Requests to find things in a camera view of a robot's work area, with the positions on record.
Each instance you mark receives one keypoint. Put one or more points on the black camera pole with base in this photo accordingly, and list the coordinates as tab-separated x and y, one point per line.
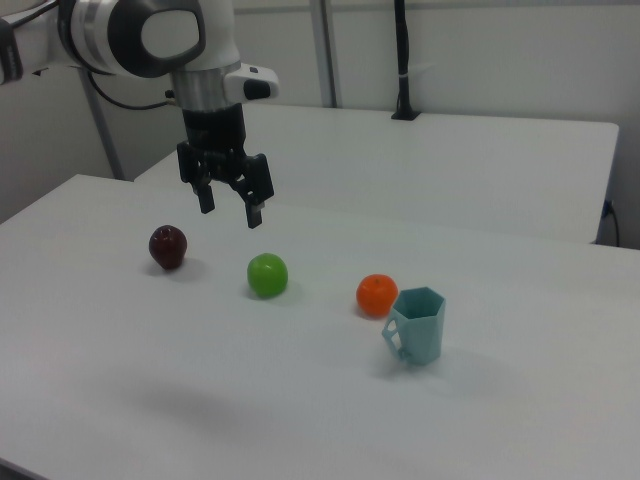
404	50

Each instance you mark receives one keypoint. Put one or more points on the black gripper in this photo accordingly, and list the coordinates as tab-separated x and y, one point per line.
215	135

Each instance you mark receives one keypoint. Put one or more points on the orange fruit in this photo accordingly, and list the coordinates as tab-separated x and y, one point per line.
372	296

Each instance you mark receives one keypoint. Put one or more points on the grey metal frame post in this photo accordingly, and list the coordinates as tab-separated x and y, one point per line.
107	142
327	50

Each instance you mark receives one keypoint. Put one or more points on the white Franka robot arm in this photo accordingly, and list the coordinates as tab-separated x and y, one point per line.
100	30

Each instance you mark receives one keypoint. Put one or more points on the teal hexagonal mug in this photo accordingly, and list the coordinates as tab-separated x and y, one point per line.
422	335

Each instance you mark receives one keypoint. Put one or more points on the white side table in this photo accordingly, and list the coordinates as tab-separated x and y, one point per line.
450	165

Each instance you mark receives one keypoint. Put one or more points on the green lime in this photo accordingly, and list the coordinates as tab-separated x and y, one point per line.
267	276

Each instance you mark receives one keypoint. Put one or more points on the dark red apple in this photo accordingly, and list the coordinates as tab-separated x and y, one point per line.
168	247

